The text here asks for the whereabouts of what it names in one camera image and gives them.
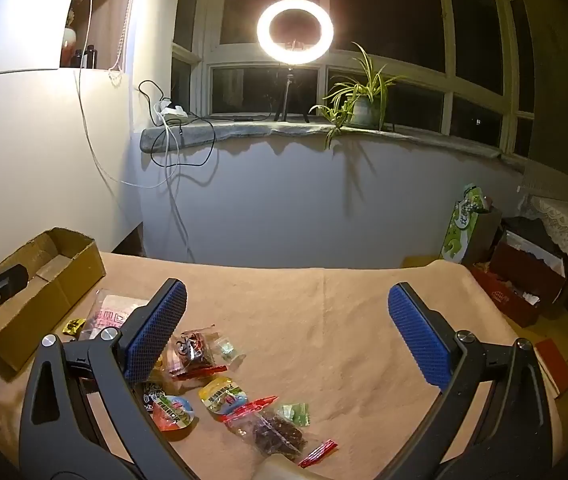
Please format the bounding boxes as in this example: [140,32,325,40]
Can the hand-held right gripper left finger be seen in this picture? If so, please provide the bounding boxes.
[19,277,200,480]

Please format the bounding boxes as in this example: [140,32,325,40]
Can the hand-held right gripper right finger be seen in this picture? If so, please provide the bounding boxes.
[388,282,552,480]

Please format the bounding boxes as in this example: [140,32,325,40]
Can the round dark snack clear packet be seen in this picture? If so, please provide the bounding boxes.
[166,327,227,381]

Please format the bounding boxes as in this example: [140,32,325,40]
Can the brown cardboard box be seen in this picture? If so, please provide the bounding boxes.
[0,227,107,372]

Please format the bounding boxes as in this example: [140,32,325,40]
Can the black white print chocolate packet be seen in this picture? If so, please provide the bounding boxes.
[140,380,166,408]

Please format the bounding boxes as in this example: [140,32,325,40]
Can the small clear green candy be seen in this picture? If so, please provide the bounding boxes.
[212,336,245,363]

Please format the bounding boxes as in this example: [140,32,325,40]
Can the red lid jelly cup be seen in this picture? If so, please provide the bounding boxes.
[149,394,199,433]

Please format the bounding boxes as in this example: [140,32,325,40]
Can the orange white snack packet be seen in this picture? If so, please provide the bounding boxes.
[198,376,250,415]

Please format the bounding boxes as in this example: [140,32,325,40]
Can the green candy wrapper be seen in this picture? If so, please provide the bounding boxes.
[276,402,311,427]

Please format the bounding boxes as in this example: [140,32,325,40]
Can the dark dates packet red ends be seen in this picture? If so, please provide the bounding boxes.
[223,395,340,468]

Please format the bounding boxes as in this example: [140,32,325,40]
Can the red cardboard box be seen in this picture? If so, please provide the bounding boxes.
[469,242,567,328]

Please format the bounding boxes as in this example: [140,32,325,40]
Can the white wardrobe cabinet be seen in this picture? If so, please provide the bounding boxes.
[0,0,145,256]

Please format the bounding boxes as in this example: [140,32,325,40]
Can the green gift bag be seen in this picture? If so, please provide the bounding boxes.
[441,184,502,266]

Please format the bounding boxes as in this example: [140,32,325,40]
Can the flat red box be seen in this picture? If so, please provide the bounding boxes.
[534,338,568,398]

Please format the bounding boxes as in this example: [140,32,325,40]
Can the grey stone windowsill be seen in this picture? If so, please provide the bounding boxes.
[140,117,530,171]

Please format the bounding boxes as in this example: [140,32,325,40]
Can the white power strip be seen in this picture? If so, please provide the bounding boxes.
[154,100,187,123]

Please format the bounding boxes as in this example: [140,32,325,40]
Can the potted spider plant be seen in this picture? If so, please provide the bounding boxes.
[309,42,407,150]

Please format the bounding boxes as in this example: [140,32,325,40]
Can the black light tripod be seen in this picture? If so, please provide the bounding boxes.
[273,65,311,123]

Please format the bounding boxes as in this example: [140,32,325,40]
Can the wooden shelf niche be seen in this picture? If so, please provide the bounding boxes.
[59,0,140,71]

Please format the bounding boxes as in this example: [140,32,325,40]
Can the white framed window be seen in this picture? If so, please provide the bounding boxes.
[171,0,537,161]

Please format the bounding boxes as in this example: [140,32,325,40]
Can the dark curtain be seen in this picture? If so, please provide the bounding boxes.
[511,0,568,201]

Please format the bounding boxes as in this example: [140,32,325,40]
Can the white charging cable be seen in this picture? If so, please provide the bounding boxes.
[161,115,192,263]

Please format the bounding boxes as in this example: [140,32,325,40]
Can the black cable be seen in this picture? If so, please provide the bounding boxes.
[138,80,217,168]

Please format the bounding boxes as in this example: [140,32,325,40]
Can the long white cable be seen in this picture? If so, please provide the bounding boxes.
[75,0,181,190]

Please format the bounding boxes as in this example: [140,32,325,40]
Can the white beaded cord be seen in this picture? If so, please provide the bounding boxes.
[108,0,146,83]

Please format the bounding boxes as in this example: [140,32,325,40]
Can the glowing ring light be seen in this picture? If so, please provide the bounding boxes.
[256,0,335,67]

